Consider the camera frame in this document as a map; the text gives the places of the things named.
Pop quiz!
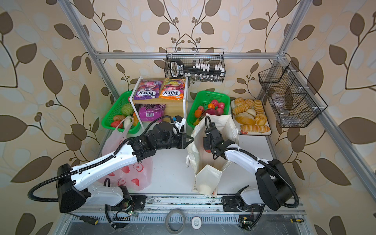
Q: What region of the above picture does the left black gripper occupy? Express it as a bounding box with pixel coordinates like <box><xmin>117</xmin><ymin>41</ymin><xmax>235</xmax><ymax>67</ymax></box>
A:
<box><xmin>154</xmin><ymin>131</ymin><xmax>196</xmax><ymax>151</ymax></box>

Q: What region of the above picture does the cream canvas tote bag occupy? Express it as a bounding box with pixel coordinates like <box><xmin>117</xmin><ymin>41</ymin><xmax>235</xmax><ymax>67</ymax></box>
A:
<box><xmin>186</xmin><ymin>115</ymin><xmax>239</xmax><ymax>197</ymax></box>

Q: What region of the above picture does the green fruit basket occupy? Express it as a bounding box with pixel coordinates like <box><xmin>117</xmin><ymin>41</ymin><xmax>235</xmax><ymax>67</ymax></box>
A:
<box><xmin>187</xmin><ymin>91</ymin><xmax>231</xmax><ymax>129</ymax></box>

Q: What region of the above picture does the purple snack bag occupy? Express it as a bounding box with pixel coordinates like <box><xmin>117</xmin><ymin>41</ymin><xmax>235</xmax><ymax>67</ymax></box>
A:
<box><xmin>139</xmin><ymin>104</ymin><xmax>166</xmax><ymax>122</ymax></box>

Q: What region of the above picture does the pink plastic grocery bag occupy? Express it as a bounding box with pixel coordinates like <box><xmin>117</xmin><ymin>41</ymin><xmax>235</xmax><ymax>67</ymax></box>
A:
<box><xmin>98</xmin><ymin>117</ymin><xmax>153</xmax><ymax>191</ymax></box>

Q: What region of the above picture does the orange Fox's candy bag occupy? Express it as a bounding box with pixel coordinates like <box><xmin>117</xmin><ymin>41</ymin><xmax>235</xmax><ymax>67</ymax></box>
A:
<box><xmin>159</xmin><ymin>78</ymin><xmax>186</xmax><ymax>100</ymax></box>

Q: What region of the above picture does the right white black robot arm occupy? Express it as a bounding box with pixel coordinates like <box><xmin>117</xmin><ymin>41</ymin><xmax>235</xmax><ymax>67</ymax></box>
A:
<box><xmin>203</xmin><ymin>115</ymin><xmax>299</xmax><ymax>211</ymax></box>

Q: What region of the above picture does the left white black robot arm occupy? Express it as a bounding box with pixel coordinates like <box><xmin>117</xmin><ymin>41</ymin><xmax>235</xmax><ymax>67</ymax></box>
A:
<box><xmin>27</xmin><ymin>121</ymin><xmax>194</xmax><ymax>213</ymax></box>

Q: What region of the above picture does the pink dragon fruit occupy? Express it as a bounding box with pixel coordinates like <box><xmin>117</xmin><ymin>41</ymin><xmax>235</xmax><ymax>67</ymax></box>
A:
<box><xmin>202</xmin><ymin>108</ymin><xmax>219</xmax><ymax>116</ymax></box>

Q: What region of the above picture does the orange tangerine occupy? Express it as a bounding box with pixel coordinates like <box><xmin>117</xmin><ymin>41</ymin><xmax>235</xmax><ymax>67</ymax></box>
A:
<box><xmin>194</xmin><ymin>109</ymin><xmax>203</xmax><ymax>118</ymax></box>

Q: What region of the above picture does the large round bread loaf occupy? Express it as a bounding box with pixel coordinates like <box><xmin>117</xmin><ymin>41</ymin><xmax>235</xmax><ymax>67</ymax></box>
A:
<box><xmin>235</xmin><ymin>112</ymin><xmax>256</xmax><ymax>125</ymax></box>

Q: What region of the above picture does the white bread tray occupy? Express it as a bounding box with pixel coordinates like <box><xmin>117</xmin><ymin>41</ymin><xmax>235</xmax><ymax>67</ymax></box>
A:
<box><xmin>231</xmin><ymin>98</ymin><xmax>271</xmax><ymax>136</ymax></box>

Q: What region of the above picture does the white wooden two-tier shelf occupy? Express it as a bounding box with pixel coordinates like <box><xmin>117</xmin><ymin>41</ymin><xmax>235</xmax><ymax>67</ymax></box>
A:
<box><xmin>129</xmin><ymin>76</ymin><xmax>189</xmax><ymax>130</ymax></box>

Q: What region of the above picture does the purple Fox's candy bag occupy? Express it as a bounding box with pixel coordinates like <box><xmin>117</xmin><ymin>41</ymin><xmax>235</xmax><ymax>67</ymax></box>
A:
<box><xmin>134</xmin><ymin>79</ymin><xmax>162</xmax><ymax>100</ymax></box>

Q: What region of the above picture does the green cabbage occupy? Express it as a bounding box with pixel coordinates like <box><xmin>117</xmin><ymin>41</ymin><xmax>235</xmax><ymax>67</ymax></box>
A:
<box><xmin>121</xmin><ymin>103</ymin><xmax>134</xmax><ymax>116</ymax></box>

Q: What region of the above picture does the left green vegetable basket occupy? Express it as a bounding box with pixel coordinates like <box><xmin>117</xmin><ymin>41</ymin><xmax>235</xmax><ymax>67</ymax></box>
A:
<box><xmin>101</xmin><ymin>91</ymin><xmax>136</xmax><ymax>130</ymax></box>

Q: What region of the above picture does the red strawberry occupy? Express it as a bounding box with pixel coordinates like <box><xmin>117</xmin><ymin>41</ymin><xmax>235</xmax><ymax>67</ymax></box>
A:
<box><xmin>111</xmin><ymin>120</ymin><xmax>123</xmax><ymax>128</ymax></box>

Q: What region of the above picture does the black barcode scanner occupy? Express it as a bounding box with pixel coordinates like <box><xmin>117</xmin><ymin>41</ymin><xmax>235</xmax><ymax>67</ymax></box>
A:
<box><xmin>169</xmin><ymin>59</ymin><xmax>184</xmax><ymax>79</ymax></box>

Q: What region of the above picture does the grey tape roll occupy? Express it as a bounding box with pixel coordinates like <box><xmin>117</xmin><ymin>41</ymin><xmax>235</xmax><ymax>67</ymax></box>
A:
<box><xmin>164</xmin><ymin>209</ymin><xmax>186</xmax><ymax>235</ymax></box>

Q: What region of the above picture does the yellow black screwdriver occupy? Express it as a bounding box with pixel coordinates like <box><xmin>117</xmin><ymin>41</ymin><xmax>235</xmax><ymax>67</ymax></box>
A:
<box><xmin>290</xmin><ymin>218</ymin><xmax>305</xmax><ymax>223</ymax></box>

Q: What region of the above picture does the black wire basket rear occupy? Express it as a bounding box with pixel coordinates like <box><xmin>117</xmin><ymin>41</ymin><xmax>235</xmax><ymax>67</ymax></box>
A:
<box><xmin>164</xmin><ymin>47</ymin><xmax>226</xmax><ymax>83</ymax></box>

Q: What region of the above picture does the black wire basket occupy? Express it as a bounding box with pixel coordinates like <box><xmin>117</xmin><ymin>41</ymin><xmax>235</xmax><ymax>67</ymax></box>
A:
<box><xmin>164</xmin><ymin>47</ymin><xmax>226</xmax><ymax>83</ymax></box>
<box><xmin>258</xmin><ymin>62</ymin><xmax>328</xmax><ymax>128</ymax></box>

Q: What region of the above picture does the black wire basket right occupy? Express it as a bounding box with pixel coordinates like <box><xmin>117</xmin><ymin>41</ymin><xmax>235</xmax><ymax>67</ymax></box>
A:
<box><xmin>258</xmin><ymin>62</ymin><xmax>328</xmax><ymax>128</ymax></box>

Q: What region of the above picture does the black handle screwdriver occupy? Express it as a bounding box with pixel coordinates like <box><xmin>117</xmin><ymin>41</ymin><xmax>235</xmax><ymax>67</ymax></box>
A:
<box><xmin>67</xmin><ymin>212</ymin><xmax>99</xmax><ymax>225</ymax></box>

